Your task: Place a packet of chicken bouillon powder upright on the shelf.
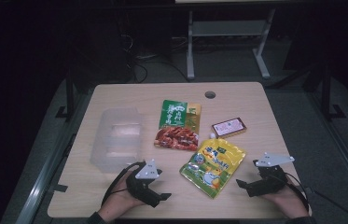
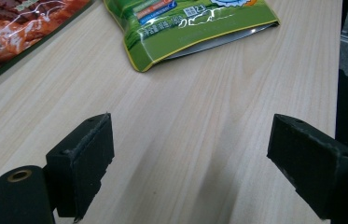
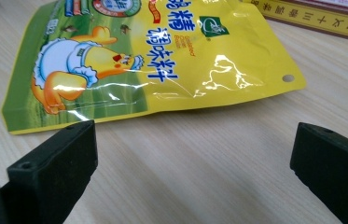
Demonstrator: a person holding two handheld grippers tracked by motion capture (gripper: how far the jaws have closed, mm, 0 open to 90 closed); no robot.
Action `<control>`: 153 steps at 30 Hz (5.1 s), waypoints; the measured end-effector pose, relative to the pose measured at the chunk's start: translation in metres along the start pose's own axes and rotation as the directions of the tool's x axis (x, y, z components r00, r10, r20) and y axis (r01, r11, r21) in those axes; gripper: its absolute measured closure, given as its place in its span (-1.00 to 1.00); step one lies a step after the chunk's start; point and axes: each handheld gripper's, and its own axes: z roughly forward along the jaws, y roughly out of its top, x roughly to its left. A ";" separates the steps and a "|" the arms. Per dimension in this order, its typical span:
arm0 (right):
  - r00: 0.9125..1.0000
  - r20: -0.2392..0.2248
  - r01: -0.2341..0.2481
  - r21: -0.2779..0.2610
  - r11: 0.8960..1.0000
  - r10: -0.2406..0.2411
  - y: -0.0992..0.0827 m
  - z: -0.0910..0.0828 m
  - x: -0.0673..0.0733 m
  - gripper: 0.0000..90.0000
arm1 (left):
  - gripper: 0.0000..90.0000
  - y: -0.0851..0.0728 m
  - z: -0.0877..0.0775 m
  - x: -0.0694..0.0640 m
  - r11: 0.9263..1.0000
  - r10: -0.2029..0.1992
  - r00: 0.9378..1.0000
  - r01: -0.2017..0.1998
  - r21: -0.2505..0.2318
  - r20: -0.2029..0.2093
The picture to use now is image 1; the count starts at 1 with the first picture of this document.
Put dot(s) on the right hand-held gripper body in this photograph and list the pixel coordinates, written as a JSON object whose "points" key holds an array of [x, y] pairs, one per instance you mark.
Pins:
{"points": [[269, 180]]}

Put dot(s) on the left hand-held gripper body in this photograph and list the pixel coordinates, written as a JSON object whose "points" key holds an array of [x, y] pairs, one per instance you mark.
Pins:
{"points": [[146, 171]]}

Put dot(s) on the yellow spouted pouch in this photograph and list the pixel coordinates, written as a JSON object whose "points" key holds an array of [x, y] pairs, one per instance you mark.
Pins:
{"points": [[213, 168]]}

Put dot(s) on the clear plastic container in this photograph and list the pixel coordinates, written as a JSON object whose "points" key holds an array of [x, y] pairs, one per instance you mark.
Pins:
{"points": [[115, 140]]}

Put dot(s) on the small pink box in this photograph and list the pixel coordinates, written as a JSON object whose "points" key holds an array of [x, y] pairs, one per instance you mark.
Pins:
{"points": [[228, 128]]}

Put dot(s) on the person's right hand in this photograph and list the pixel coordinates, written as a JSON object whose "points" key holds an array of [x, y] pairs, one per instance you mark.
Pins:
{"points": [[288, 202]]}

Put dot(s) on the person's left hand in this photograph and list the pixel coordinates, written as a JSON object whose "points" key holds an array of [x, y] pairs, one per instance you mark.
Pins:
{"points": [[115, 202]]}

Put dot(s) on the green and red food packet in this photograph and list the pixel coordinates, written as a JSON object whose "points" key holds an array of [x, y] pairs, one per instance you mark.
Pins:
{"points": [[178, 127]]}

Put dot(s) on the black metal stand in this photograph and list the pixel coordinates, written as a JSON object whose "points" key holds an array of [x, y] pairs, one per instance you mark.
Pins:
{"points": [[326, 93], [70, 93]]}

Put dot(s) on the white metal stand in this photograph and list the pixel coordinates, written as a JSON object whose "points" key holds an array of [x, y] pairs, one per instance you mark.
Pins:
{"points": [[189, 46]]}

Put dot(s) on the grey table bracket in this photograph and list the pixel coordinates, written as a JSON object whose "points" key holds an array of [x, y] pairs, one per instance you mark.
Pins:
{"points": [[308, 189], [59, 188]]}

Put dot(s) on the aluminium rail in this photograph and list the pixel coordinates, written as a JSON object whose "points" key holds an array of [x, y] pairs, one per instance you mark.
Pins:
{"points": [[38, 189], [342, 146]]}

